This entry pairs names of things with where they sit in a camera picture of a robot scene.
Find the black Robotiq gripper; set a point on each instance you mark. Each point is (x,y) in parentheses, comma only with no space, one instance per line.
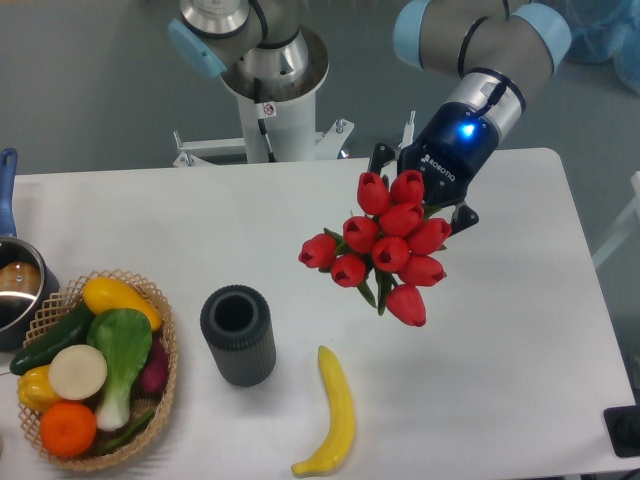
(448,153)

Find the red tulip bouquet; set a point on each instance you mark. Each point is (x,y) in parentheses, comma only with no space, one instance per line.
(386,252)

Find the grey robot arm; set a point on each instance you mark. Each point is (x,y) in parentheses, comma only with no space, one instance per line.
(503,53)

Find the dark grey ribbed vase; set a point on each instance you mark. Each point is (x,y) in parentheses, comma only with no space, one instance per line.
(236,323)

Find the blue plastic bag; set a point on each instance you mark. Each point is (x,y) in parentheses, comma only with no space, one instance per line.
(604,31)

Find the yellow banana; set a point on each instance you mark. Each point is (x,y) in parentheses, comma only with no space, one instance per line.
(335,448)

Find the black device at table edge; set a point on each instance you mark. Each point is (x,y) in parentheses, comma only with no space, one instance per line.
(623,428)

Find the purple sweet potato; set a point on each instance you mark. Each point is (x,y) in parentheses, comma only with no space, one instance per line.
(154,375)

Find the green bok choy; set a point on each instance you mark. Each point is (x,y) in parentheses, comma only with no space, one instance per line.
(124,338)

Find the yellow squash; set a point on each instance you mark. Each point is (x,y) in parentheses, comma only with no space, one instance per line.
(104,293)

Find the woven wicker basket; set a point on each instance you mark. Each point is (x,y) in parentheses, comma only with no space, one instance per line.
(54,308)

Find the green cucumber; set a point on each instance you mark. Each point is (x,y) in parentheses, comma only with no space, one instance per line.
(71,330)

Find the green bean pod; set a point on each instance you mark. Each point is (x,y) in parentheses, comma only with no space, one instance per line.
(126,436)

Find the white round radish slice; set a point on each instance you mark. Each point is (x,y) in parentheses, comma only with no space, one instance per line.
(77,372)

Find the orange fruit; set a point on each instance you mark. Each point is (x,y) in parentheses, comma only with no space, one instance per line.
(68,429)

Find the yellow bell pepper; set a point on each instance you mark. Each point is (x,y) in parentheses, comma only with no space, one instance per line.
(35,390)

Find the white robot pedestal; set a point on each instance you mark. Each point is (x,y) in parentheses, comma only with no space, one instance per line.
(275,90)

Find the white frame at right edge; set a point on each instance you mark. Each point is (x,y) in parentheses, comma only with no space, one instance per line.
(625,223)

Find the blue handled saucepan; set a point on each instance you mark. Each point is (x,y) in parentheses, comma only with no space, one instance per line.
(26,280)

